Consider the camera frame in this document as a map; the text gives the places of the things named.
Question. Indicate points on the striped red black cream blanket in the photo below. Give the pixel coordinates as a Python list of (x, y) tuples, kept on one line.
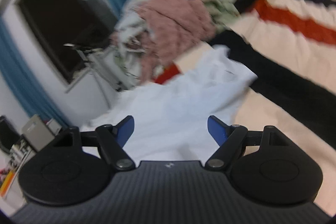
[(275, 56)]

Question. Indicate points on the grey white garment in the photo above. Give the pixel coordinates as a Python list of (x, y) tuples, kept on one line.
[(128, 27)]

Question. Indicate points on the pale green fleece garment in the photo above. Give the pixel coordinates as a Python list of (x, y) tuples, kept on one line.
[(218, 7)]

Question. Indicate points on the dark framed window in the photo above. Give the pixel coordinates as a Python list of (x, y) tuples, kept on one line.
[(57, 24)]

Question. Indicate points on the white T-shirt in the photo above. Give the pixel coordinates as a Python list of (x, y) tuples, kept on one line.
[(183, 98)]

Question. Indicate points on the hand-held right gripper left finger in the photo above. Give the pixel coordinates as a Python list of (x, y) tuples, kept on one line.
[(125, 129)]

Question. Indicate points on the white chair with black frame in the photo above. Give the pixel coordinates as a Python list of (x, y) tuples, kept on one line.
[(36, 132)]

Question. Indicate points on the garment steamer stand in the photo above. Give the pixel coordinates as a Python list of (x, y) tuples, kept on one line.
[(86, 57)]

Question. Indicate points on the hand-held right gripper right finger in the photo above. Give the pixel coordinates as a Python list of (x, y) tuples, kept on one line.
[(215, 129)]

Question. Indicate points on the pink fluffy blanket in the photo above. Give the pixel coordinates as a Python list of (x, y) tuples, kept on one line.
[(173, 19)]

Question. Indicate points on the white dressing table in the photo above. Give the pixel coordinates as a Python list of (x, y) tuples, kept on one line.
[(10, 161)]

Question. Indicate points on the orange box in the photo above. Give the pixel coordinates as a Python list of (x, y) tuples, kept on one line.
[(8, 184)]

